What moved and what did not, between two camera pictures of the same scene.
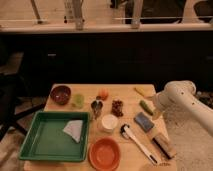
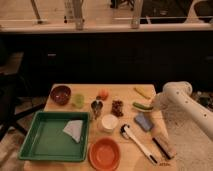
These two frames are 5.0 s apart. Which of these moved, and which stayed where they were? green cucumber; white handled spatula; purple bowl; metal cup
Moved: green cucumber
Stayed: metal cup; purple bowl; white handled spatula
